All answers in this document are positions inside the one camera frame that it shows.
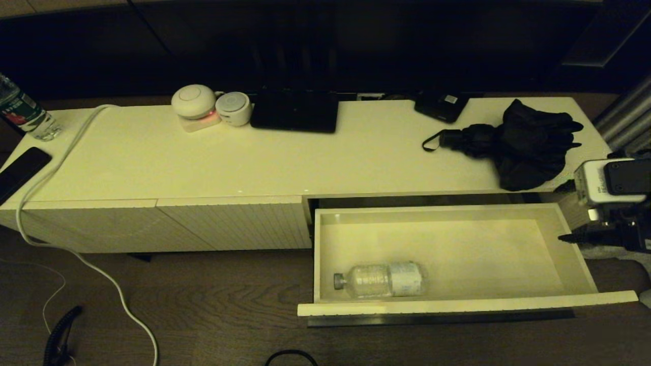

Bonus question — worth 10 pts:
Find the black umbrella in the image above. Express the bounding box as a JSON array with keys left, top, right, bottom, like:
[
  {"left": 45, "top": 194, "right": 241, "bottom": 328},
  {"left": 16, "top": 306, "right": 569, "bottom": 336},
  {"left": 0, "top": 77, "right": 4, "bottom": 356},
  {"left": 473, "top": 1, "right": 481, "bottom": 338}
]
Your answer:
[{"left": 421, "top": 99, "right": 584, "bottom": 192}]

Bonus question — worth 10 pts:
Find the white drawer with black handle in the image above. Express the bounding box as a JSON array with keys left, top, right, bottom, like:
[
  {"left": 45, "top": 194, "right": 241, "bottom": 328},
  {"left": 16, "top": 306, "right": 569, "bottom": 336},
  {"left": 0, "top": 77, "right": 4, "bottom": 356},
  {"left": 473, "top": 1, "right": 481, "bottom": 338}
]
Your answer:
[{"left": 298, "top": 203, "right": 639, "bottom": 326}]

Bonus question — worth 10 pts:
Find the clear water bottle grey cap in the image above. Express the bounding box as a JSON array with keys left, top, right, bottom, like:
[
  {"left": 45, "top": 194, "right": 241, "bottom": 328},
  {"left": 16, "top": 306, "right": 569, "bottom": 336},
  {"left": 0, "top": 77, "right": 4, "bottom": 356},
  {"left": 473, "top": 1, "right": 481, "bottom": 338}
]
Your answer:
[{"left": 333, "top": 261, "right": 428, "bottom": 299}]

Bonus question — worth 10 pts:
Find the white low cabinet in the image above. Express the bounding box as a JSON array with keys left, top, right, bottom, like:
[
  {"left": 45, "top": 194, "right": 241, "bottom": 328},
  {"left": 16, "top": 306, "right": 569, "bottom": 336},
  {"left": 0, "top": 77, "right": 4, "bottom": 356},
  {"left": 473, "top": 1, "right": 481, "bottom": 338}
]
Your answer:
[{"left": 0, "top": 97, "right": 639, "bottom": 262}]

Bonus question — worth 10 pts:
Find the small black set-top box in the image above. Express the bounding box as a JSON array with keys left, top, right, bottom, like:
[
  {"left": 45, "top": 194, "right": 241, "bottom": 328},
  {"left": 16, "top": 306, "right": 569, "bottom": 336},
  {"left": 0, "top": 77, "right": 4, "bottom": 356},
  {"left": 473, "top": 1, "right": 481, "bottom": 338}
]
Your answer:
[{"left": 415, "top": 93, "right": 469, "bottom": 124}]

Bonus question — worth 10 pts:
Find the large black box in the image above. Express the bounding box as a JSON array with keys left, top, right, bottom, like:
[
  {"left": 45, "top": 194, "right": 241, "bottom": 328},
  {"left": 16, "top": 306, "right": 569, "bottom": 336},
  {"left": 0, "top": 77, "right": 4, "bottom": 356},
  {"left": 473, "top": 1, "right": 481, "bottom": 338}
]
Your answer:
[{"left": 250, "top": 89, "right": 340, "bottom": 133}]

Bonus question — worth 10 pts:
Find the small white round speaker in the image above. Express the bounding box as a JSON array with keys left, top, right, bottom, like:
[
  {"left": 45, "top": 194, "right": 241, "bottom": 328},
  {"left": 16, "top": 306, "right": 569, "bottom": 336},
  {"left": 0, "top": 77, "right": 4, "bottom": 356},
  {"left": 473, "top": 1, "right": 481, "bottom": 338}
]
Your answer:
[{"left": 215, "top": 91, "right": 253, "bottom": 127}]

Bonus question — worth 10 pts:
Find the white flat charging base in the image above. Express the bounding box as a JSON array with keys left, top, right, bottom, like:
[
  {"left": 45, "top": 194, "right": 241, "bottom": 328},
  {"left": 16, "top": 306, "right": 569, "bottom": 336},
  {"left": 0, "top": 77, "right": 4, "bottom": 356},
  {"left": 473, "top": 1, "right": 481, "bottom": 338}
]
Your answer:
[{"left": 180, "top": 110, "right": 222, "bottom": 133}]

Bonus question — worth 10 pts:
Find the white dome shaped device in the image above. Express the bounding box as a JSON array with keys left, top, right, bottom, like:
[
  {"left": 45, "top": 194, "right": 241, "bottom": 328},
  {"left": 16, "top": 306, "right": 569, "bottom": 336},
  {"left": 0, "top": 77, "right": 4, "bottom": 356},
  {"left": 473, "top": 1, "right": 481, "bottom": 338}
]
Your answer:
[{"left": 171, "top": 84, "right": 217, "bottom": 120}]

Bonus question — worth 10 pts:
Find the black smartphone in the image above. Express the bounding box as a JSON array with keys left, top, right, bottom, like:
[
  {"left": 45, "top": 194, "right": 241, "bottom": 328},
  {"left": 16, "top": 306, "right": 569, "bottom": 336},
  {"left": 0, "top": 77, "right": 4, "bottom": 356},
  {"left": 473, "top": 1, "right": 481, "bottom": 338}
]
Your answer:
[{"left": 0, "top": 146, "right": 52, "bottom": 205}]

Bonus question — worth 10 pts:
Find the water bottle with green label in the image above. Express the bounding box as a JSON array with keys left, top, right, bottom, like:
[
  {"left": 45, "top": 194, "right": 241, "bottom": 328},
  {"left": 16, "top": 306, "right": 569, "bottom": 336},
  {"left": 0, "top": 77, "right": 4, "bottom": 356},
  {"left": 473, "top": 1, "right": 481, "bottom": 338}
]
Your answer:
[{"left": 0, "top": 72, "right": 63, "bottom": 141}]

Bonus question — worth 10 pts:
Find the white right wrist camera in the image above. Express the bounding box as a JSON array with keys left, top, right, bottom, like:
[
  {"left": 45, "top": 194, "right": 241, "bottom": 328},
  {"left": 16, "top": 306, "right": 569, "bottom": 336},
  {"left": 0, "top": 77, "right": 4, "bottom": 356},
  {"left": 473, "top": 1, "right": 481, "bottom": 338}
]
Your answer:
[{"left": 574, "top": 159, "right": 651, "bottom": 209}]

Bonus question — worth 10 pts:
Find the black cable loop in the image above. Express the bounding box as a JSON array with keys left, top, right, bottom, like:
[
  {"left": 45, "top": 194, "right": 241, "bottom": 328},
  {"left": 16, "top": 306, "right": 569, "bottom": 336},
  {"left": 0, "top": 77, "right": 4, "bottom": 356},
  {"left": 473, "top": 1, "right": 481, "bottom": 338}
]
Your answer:
[{"left": 264, "top": 350, "right": 318, "bottom": 366}]

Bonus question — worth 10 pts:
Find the thin white cable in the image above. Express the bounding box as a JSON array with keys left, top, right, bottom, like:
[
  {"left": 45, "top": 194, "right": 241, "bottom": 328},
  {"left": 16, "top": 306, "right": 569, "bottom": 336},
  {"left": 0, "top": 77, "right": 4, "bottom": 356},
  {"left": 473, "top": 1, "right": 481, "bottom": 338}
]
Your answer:
[{"left": 0, "top": 259, "right": 77, "bottom": 366}]

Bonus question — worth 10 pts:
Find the black coiled cable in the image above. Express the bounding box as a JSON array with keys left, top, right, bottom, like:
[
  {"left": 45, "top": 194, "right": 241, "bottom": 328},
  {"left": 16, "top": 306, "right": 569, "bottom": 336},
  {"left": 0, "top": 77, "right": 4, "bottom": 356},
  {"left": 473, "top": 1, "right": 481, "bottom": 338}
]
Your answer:
[{"left": 43, "top": 305, "right": 83, "bottom": 366}]

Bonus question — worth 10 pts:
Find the thick white cable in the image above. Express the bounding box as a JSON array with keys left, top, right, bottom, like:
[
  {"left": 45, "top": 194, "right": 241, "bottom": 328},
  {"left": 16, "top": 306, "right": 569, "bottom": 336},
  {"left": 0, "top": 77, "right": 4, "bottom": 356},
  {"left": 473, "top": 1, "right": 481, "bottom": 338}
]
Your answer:
[{"left": 15, "top": 104, "right": 159, "bottom": 366}]

